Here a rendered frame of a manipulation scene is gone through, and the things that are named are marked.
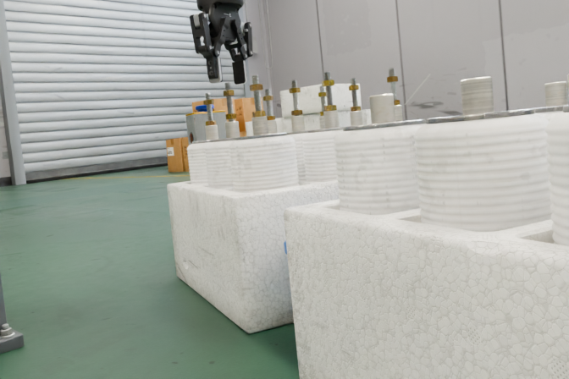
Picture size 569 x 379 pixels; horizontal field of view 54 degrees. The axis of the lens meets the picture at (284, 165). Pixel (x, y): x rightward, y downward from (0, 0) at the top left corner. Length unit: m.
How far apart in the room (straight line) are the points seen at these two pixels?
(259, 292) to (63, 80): 5.70
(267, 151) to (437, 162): 0.39
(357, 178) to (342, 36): 6.82
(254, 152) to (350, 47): 6.47
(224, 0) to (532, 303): 0.70
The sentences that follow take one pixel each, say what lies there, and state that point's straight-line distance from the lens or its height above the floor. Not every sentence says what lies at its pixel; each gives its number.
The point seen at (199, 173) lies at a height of 0.20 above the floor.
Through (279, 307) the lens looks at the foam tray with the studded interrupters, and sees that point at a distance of 0.76.
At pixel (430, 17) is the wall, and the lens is 6.61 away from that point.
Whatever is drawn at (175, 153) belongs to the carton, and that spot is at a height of 0.16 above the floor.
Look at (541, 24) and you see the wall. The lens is 6.09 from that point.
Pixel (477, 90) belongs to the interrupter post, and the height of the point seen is 0.27.
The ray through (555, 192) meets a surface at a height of 0.21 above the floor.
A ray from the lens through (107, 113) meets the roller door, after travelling 6.50.
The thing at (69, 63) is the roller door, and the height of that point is 1.21.
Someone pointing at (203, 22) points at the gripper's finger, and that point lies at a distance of 0.88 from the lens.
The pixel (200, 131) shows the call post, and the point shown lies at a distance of 1.17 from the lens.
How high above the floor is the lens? 0.25
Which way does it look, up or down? 3 degrees down
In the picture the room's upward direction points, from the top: 6 degrees counter-clockwise
